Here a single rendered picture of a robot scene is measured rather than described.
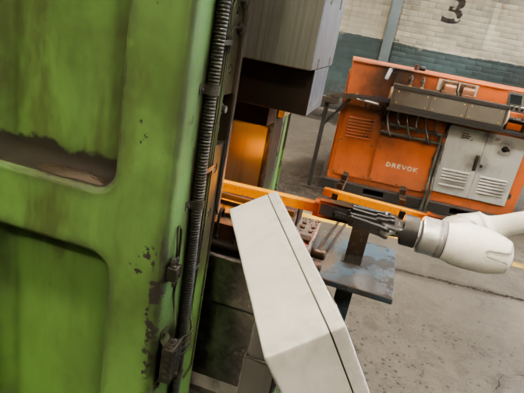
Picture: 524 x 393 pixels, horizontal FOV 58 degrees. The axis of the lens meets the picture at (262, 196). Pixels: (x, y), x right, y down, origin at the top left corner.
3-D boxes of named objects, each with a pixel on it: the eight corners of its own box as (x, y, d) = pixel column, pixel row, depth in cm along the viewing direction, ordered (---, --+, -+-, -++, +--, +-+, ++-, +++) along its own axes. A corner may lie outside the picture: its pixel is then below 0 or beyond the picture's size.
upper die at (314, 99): (320, 105, 118) (329, 66, 114) (306, 116, 99) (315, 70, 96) (167, 71, 126) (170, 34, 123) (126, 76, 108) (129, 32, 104)
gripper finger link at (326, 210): (346, 221, 116) (345, 221, 115) (318, 213, 117) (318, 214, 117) (349, 209, 115) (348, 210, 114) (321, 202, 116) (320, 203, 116)
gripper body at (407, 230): (413, 254, 110) (373, 242, 112) (412, 240, 118) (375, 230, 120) (423, 224, 108) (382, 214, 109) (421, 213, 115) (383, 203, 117)
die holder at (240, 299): (292, 343, 157) (322, 221, 142) (262, 427, 122) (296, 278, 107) (141, 293, 168) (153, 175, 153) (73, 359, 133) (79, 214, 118)
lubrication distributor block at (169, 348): (181, 378, 98) (189, 323, 93) (168, 398, 92) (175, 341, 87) (165, 372, 98) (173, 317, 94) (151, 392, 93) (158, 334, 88)
